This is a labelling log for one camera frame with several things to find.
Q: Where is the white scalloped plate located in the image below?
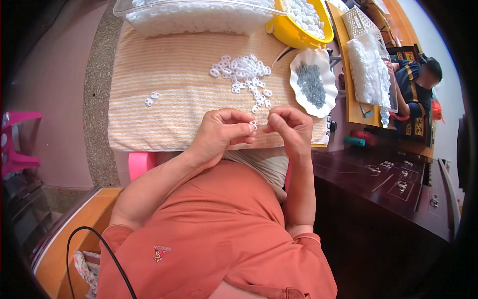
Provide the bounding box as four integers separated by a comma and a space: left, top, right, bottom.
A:
289, 47, 339, 119

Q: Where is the thin black white tool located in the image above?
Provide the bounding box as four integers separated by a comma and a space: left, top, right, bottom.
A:
271, 45, 296, 68

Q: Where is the yellow bowl of white buckles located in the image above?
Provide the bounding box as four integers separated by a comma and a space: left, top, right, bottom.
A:
265, 0, 335, 50

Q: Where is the orange wooden bench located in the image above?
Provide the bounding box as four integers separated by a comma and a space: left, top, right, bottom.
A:
31, 186, 124, 299

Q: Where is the striped beige towel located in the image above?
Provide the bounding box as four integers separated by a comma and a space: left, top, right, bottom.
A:
108, 22, 331, 152

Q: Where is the white plastic basket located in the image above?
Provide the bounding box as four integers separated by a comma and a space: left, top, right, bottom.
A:
341, 5, 386, 42

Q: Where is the clear tub of white buckles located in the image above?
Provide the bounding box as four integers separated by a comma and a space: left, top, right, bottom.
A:
113, 0, 289, 38

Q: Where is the person's body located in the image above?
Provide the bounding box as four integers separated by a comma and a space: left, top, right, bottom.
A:
96, 160, 338, 299

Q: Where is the heap of grey metal clips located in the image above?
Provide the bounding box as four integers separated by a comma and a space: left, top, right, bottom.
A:
295, 61, 327, 110

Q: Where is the black cable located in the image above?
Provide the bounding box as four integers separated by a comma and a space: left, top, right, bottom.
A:
66, 226, 137, 299

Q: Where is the orange plastic bag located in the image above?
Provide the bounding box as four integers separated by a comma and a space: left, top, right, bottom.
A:
431, 99, 445, 125

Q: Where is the pink plastic stool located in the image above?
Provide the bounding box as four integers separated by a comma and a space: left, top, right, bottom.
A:
128, 151, 158, 182

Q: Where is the person's left hand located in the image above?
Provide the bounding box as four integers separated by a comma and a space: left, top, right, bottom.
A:
185, 108, 258, 169

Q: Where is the dark wooden cabinet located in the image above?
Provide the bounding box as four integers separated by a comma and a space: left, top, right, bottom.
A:
311, 145, 461, 299

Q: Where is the red cloth bundle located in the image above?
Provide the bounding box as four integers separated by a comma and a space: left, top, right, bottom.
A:
350, 129, 378, 147

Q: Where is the clear bag of white buckles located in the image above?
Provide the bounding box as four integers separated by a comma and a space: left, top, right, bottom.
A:
346, 31, 393, 110

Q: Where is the pile of white plastic buckles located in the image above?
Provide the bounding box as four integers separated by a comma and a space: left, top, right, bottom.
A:
209, 54, 273, 114

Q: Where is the pink plastic chair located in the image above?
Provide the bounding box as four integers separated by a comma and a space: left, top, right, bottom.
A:
0, 110, 43, 179

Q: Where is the person's right hand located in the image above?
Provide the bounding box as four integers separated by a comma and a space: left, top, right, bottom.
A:
262, 106, 314, 158

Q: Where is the yellow wooden table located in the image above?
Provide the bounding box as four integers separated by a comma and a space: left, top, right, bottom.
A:
324, 0, 399, 128

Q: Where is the floral cloth bag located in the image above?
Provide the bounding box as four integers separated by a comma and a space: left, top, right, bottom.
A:
72, 250, 101, 299

